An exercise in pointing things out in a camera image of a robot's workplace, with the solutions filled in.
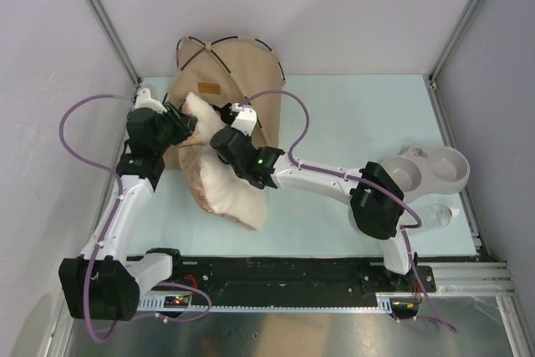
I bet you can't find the grey double pet bowl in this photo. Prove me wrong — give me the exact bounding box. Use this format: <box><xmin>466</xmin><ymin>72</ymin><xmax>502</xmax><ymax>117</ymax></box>
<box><xmin>381</xmin><ymin>145</ymin><xmax>471</xmax><ymax>203</ymax></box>

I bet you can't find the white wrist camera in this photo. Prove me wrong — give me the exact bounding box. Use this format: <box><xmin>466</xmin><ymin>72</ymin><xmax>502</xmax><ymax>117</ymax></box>
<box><xmin>134</xmin><ymin>87</ymin><xmax>166</xmax><ymax>114</ymax></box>
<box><xmin>230</xmin><ymin>103</ymin><xmax>257</xmax><ymax>136</ymax></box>

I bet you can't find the aluminium frame post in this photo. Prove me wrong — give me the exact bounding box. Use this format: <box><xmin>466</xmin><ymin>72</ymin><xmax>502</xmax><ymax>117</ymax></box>
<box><xmin>428</xmin><ymin>0</ymin><xmax>509</xmax><ymax>90</ymax></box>
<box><xmin>86</xmin><ymin>0</ymin><xmax>141</xmax><ymax>87</ymax></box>

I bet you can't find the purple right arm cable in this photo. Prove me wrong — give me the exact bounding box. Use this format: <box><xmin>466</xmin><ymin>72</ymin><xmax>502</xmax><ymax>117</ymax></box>
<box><xmin>240</xmin><ymin>89</ymin><xmax>423</xmax><ymax>258</ymax></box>

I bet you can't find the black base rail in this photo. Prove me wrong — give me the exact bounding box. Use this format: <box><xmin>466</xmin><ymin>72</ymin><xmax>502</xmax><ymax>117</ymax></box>
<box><xmin>138</xmin><ymin>257</ymin><xmax>436</xmax><ymax>312</ymax></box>

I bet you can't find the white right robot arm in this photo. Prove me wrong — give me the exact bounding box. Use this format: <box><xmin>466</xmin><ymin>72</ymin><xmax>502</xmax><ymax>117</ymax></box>
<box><xmin>210</xmin><ymin>126</ymin><xmax>416</xmax><ymax>291</ymax></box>

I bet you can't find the aluminium frame post left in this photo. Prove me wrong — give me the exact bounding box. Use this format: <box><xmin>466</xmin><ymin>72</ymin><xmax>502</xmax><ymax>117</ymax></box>
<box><xmin>86</xmin><ymin>0</ymin><xmax>141</xmax><ymax>87</ymax></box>

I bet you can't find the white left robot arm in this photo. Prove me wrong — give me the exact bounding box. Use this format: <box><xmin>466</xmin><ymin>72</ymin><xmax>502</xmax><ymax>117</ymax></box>
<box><xmin>59</xmin><ymin>101</ymin><xmax>197</xmax><ymax>321</ymax></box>

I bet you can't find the aluminium frame post right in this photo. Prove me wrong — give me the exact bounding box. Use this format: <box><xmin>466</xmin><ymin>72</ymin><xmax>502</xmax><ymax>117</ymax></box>
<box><xmin>428</xmin><ymin>0</ymin><xmax>509</xmax><ymax>90</ymax></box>

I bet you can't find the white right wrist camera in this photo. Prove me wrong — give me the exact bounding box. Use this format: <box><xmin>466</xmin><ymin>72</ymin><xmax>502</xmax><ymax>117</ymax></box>
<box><xmin>230</xmin><ymin>103</ymin><xmax>257</xmax><ymax>136</ymax></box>

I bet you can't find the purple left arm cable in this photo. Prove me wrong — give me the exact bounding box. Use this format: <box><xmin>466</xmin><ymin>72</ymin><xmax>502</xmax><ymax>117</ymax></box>
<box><xmin>60</xmin><ymin>93</ymin><xmax>139</xmax><ymax>344</ymax></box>

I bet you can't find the cream fluffy cushion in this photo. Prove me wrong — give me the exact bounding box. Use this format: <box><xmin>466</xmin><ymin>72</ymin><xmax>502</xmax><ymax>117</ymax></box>
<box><xmin>176</xmin><ymin>92</ymin><xmax>268</xmax><ymax>230</ymax></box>

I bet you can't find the clear plastic bottle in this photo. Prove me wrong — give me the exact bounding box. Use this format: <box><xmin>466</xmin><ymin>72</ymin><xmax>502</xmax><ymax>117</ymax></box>
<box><xmin>420</xmin><ymin>203</ymin><xmax>460</xmax><ymax>230</ymax></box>

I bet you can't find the tan fabric pet tent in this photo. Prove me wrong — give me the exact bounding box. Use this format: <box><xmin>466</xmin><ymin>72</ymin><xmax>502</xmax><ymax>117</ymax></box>
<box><xmin>160</xmin><ymin>34</ymin><xmax>288</xmax><ymax>170</ymax></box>

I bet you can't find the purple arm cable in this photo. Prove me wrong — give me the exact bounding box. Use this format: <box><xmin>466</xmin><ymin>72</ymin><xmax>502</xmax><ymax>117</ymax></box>
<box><xmin>60</xmin><ymin>93</ymin><xmax>139</xmax><ymax>344</ymax></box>
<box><xmin>240</xmin><ymin>89</ymin><xmax>423</xmax><ymax>258</ymax></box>

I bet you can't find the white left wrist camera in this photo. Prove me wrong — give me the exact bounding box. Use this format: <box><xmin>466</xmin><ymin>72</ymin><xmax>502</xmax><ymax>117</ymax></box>
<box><xmin>134</xmin><ymin>87</ymin><xmax>166</xmax><ymax>114</ymax></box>

